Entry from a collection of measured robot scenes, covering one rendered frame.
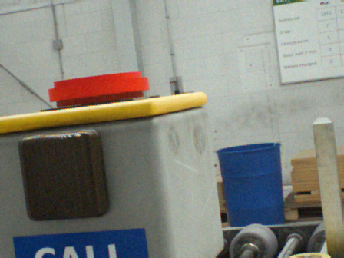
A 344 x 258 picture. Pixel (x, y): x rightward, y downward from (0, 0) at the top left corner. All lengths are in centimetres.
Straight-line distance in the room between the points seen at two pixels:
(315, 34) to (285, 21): 34
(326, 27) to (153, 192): 720
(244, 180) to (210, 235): 555
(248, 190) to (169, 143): 560
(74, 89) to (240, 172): 557
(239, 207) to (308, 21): 237
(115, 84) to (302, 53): 719
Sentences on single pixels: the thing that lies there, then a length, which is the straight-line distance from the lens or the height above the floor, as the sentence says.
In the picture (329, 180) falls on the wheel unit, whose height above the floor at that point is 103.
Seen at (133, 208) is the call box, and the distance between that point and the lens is 25.
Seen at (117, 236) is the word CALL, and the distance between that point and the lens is 25.
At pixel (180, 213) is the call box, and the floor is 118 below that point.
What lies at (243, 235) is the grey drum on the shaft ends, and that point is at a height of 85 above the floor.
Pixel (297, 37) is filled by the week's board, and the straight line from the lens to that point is 746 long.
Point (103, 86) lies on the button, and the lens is 27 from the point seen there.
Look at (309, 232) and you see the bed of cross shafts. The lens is 192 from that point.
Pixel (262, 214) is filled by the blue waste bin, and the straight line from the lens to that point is 589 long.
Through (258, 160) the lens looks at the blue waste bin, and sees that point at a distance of 581.
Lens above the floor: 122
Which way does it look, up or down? 3 degrees down
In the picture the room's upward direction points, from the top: 7 degrees counter-clockwise
